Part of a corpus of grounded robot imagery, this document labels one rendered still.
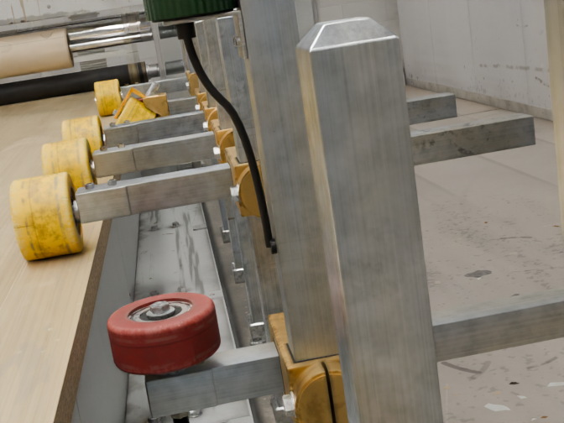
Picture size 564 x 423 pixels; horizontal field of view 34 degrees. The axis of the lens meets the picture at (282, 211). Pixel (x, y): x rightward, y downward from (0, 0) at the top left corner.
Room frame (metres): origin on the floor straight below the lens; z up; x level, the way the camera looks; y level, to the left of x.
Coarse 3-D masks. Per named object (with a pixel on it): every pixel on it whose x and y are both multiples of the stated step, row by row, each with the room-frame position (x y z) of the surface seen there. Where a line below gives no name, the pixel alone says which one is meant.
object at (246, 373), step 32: (448, 320) 0.65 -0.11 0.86; (480, 320) 0.65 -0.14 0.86; (512, 320) 0.65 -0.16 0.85; (544, 320) 0.66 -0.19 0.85; (224, 352) 0.66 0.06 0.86; (256, 352) 0.65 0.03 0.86; (448, 352) 0.65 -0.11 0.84; (480, 352) 0.65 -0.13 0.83; (160, 384) 0.62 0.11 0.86; (192, 384) 0.63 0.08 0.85; (224, 384) 0.63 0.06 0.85; (256, 384) 0.63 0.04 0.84; (160, 416) 0.62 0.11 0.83
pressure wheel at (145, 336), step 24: (120, 312) 0.65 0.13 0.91; (144, 312) 0.65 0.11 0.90; (168, 312) 0.64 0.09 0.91; (192, 312) 0.62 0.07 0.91; (216, 312) 0.65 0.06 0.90; (120, 336) 0.61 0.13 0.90; (144, 336) 0.60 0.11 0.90; (168, 336) 0.60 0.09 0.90; (192, 336) 0.61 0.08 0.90; (216, 336) 0.63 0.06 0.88; (120, 360) 0.62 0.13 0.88; (144, 360) 0.60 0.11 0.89; (168, 360) 0.60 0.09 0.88; (192, 360) 0.61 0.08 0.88
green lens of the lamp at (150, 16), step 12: (144, 0) 0.60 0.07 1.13; (156, 0) 0.58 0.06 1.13; (168, 0) 0.58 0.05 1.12; (180, 0) 0.58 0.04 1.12; (192, 0) 0.58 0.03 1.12; (204, 0) 0.58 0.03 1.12; (216, 0) 0.58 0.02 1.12; (228, 0) 0.59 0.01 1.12; (144, 12) 0.60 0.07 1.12; (156, 12) 0.59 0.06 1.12; (168, 12) 0.58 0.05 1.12; (180, 12) 0.58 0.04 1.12; (192, 12) 0.58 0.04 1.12; (204, 12) 0.58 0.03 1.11
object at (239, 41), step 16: (192, 16) 0.58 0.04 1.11; (208, 16) 0.59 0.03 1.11; (224, 16) 0.59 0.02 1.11; (240, 16) 0.59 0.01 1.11; (192, 32) 0.60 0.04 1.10; (240, 32) 0.59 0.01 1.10; (192, 48) 0.61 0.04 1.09; (240, 48) 0.61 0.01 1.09; (192, 64) 0.61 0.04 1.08; (208, 80) 0.61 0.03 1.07; (240, 128) 0.60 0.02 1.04; (256, 176) 0.60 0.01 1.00; (256, 192) 0.61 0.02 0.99; (272, 240) 0.60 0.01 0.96
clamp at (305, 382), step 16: (272, 320) 0.68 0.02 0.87; (272, 336) 0.67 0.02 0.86; (288, 352) 0.61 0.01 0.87; (288, 368) 0.59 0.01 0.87; (304, 368) 0.59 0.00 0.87; (320, 368) 0.58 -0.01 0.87; (336, 368) 0.57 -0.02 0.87; (288, 384) 0.59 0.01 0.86; (304, 384) 0.57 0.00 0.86; (320, 384) 0.57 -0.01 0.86; (336, 384) 0.57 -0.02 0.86; (288, 400) 0.58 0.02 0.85; (304, 400) 0.57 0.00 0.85; (320, 400) 0.57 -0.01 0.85; (336, 400) 0.57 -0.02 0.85; (288, 416) 0.58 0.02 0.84; (304, 416) 0.57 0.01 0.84; (320, 416) 0.57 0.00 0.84; (336, 416) 0.57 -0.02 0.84
